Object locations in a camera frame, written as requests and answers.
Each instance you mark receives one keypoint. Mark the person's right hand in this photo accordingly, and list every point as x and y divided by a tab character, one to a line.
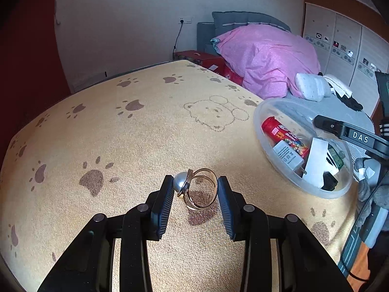
366	193

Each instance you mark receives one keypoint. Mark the white wardrobe with wooden frame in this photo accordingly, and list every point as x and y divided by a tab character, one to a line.
340	30

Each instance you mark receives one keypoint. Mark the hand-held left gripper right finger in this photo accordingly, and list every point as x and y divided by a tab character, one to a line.
228	210

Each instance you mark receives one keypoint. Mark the yellow paw print blanket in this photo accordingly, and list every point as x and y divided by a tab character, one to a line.
121	146

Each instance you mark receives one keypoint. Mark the small white speckled block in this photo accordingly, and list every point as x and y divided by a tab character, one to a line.
330	159

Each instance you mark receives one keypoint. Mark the red curtain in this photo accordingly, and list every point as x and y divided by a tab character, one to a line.
27	67

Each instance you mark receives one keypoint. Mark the long white speckled block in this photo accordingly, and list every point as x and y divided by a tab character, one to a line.
314	164

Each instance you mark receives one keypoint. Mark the pink duvet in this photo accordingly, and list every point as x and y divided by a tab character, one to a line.
264	60

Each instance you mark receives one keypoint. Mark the black ribbed plastic cap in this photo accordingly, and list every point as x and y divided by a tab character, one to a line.
329	182

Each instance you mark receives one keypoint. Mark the white plug charger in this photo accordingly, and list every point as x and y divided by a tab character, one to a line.
287	155

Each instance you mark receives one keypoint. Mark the red candy tube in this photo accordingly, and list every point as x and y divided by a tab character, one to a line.
279	132

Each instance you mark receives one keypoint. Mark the white rolled cloth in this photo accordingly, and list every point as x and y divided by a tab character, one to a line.
311	86

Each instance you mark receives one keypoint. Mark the grey bed sheet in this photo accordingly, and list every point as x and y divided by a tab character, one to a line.
364	118

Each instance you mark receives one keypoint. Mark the black cloth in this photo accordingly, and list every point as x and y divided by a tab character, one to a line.
352	103

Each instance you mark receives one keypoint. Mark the clear plastic bowl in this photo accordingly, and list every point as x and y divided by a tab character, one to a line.
285	109

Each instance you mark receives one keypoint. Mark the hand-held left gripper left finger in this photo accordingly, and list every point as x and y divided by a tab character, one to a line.
162	210

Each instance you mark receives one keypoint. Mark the white clothing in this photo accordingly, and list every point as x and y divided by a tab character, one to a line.
339	85

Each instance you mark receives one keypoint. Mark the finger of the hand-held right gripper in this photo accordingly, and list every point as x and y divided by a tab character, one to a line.
328	125

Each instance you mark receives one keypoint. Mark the white wall socket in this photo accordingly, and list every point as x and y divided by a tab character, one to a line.
186	20

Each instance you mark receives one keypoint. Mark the red cardboard box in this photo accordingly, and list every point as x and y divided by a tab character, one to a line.
232	73
197	57

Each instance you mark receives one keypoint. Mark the grey bed headboard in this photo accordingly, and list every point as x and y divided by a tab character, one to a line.
243	18

